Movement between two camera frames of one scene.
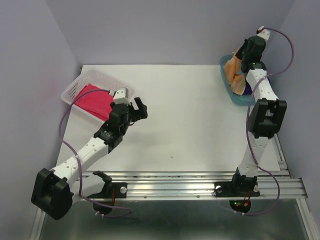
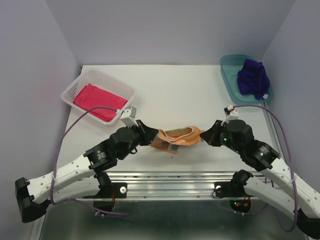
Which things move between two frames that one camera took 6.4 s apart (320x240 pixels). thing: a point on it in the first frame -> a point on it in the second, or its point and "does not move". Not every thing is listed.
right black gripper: x=244 y=45 -> x=210 y=135
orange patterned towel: x=234 y=76 -> x=170 y=139
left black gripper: x=139 y=114 -> x=147 y=133
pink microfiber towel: x=95 y=102 does not move
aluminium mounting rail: x=168 y=184 does not move
